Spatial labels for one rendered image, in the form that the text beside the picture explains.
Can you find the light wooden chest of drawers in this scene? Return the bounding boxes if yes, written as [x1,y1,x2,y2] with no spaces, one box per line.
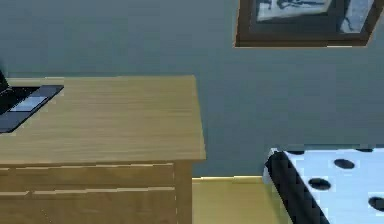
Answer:
[0,75,207,224]

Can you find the black laptop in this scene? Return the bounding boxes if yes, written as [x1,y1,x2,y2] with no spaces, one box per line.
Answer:
[0,69,65,134]

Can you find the white bed with black dots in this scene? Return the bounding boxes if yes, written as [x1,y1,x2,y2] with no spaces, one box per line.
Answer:
[263,147,384,224]

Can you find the dark framed wall picture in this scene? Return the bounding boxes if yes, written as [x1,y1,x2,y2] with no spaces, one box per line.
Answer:
[233,0,384,49]

